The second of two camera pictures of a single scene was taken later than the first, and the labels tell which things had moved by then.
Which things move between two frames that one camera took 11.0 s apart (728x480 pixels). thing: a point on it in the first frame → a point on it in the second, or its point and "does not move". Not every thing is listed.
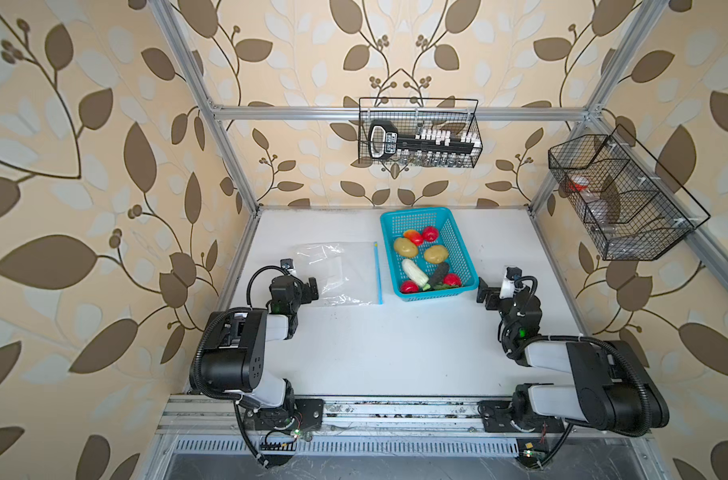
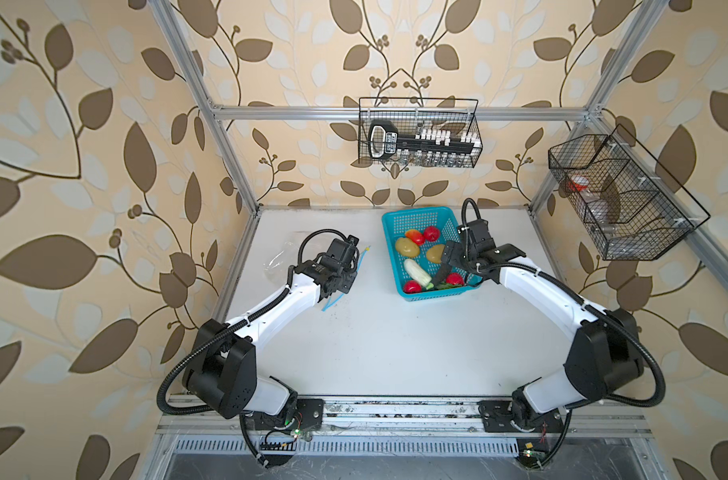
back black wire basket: (418, 133) does not move
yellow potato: (436, 254) does not move
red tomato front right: (452, 279) does not move
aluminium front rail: (222, 414) does not move
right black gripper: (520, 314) → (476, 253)
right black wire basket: (629, 206) does not move
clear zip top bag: (347, 273) → (281, 257)
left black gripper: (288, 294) → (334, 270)
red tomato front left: (409, 286) does not move
